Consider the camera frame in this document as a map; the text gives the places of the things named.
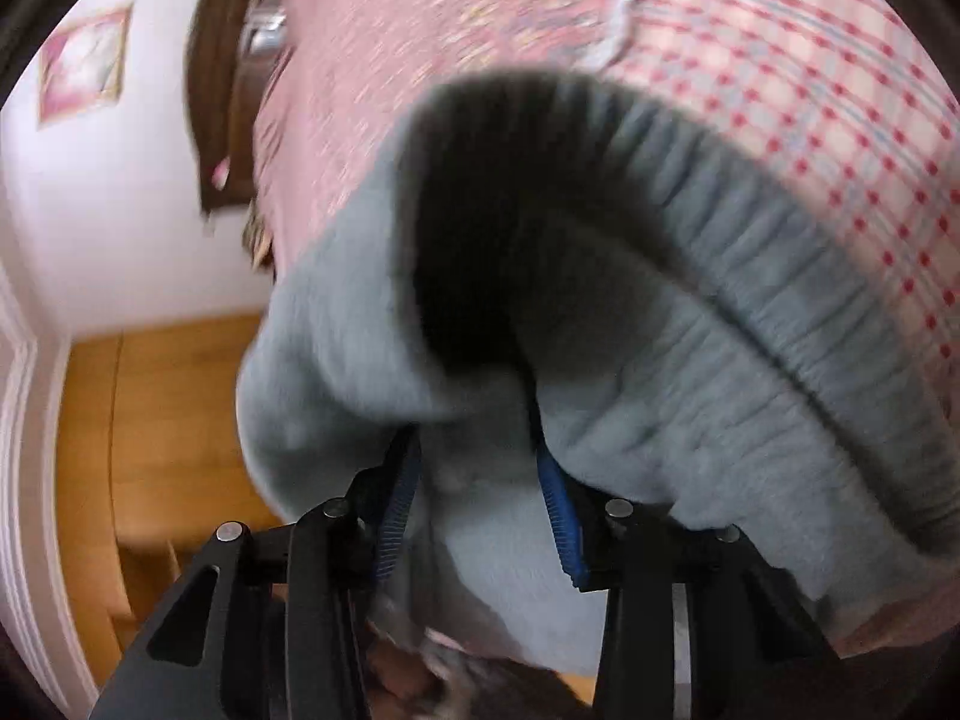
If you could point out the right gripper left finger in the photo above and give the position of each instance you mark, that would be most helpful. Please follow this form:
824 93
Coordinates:
381 498

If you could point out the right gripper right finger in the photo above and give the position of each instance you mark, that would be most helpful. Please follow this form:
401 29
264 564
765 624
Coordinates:
586 539

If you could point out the grey fleece pants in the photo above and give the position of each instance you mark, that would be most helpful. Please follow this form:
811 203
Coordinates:
693 339

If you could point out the grey fluffy robe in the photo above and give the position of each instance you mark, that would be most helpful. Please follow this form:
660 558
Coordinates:
439 679

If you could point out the orange wooden wardrobe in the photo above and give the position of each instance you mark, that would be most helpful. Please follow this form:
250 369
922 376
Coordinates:
148 464

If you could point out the clothes pile on nightstand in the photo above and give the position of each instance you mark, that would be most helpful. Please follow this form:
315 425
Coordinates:
257 240

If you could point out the dark wooden headboard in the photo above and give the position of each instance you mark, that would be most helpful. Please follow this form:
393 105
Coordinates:
231 54

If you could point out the pink floral bed cover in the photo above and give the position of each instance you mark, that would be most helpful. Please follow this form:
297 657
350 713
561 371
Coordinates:
835 99

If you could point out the framed wedding photo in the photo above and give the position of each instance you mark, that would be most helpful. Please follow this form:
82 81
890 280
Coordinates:
81 65

